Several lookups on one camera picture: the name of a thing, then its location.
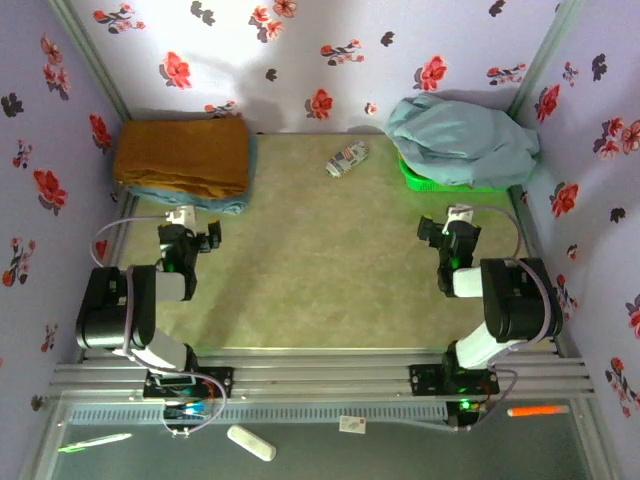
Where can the light blue trousers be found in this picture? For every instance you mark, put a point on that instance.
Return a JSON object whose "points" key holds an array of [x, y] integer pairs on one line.
{"points": [[220, 204], [460, 140]]}

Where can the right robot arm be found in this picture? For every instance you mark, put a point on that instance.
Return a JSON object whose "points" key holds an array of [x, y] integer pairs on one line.
{"points": [[515, 300]]}

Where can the mustard trousers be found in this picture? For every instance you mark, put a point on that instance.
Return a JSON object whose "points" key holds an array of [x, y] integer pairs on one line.
{"points": [[180, 155]]}

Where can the green plastic basket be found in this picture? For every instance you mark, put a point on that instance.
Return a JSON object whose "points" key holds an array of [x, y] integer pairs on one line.
{"points": [[425, 184]]}

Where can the crushed flag print can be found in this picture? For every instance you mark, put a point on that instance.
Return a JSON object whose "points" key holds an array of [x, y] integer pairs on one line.
{"points": [[347, 159]]}

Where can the black controller with green light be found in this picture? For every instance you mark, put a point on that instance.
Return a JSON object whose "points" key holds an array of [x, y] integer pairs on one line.
{"points": [[465, 407]]}

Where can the blue connector board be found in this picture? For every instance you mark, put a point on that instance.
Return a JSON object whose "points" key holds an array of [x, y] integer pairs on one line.
{"points": [[187, 410]]}

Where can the orange marker pen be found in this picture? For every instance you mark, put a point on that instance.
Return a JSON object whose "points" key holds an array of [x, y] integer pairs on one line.
{"points": [[537, 411]]}

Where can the small white card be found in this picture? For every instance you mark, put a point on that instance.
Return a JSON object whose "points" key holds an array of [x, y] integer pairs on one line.
{"points": [[352, 424]]}

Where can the white remote-like object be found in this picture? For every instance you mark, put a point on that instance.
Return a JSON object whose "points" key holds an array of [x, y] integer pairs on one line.
{"points": [[251, 443]]}

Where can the green pen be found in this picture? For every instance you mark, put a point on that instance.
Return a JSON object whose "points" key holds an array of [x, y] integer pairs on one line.
{"points": [[95, 442]]}

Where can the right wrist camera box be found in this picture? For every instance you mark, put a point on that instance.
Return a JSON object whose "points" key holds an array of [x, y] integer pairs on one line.
{"points": [[460, 214]]}

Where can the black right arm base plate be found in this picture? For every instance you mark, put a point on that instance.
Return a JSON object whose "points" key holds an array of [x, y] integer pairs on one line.
{"points": [[425, 380]]}

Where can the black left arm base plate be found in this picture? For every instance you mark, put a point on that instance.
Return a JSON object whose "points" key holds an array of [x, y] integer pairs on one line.
{"points": [[222, 382]]}

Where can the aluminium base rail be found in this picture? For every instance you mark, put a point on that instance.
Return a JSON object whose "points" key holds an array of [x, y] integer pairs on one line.
{"points": [[320, 375]]}

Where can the aluminium corner post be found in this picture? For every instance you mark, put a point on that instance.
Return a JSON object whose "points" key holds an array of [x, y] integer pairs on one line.
{"points": [[92, 60], [545, 60]]}

